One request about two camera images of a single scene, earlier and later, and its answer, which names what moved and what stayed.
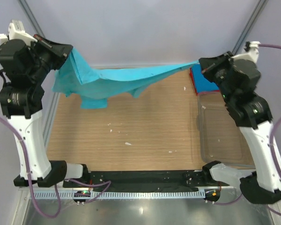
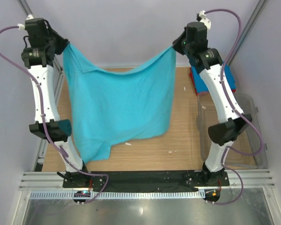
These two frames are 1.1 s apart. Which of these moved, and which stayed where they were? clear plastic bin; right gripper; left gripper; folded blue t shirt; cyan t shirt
Moved: left gripper; cyan t shirt; right gripper
Stayed: clear plastic bin; folded blue t shirt
